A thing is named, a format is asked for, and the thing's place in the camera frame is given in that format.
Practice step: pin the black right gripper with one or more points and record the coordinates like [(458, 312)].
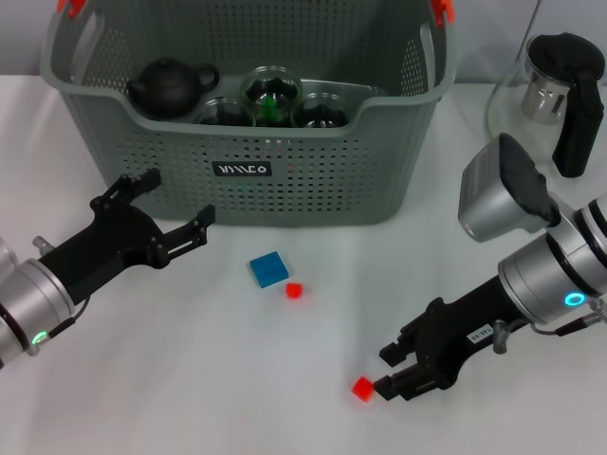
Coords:
[(455, 332)]

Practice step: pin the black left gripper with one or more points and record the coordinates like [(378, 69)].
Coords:
[(104, 242)]

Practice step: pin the small red toy brick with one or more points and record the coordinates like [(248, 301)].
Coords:
[(294, 290), (362, 388)]

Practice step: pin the glass teacup black base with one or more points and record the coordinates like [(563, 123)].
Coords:
[(322, 114), (223, 114), (263, 80)]

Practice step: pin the blue toy brick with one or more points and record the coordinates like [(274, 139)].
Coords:
[(269, 270)]

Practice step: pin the green toy brick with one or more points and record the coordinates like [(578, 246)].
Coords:
[(271, 106)]

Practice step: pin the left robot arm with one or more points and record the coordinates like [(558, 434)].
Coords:
[(33, 303)]

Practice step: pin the grey perforated storage basket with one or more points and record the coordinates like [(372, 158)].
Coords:
[(308, 189)]

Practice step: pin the silver left gripper stud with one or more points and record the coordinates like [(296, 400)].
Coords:
[(40, 244)]

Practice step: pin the black clay teapot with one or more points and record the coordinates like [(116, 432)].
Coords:
[(166, 87)]

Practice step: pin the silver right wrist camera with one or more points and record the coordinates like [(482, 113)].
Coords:
[(502, 199)]

